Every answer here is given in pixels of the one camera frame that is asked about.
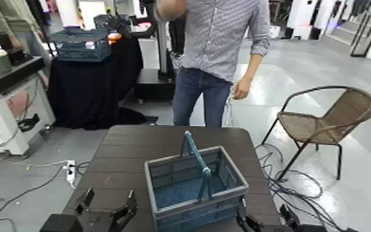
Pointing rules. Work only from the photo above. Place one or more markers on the person in green jacket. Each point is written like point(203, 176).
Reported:
point(7, 16)

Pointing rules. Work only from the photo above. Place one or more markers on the black stand with base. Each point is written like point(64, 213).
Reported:
point(153, 86)

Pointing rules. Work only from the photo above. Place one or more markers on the black metal frame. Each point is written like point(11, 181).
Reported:
point(357, 54)

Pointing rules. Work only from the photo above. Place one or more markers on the white power strip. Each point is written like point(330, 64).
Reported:
point(70, 171)

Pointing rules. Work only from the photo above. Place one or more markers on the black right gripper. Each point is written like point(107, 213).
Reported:
point(313, 228)

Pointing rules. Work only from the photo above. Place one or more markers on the white box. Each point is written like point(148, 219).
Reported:
point(274, 31)

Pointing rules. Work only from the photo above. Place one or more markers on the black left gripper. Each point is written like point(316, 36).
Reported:
point(96, 222)

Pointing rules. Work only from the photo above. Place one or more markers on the orange round object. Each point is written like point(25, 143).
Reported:
point(114, 37)

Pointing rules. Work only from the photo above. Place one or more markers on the green cylindrical cup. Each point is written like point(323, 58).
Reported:
point(0, 61)

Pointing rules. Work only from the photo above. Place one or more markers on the person in grey shirt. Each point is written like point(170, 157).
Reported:
point(214, 39)

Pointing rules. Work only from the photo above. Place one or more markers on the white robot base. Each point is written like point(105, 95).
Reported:
point(302, 16)

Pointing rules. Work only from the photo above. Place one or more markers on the person in black clothes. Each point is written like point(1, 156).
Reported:
point(176, 35)

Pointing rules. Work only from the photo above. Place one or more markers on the blue plastic crate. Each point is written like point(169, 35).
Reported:
point(82, 48)

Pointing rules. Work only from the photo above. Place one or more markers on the table with black cloth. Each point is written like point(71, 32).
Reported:
point(85, 90)

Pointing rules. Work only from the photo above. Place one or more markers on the brown wicker metal chair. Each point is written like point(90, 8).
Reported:
point(305, 128)

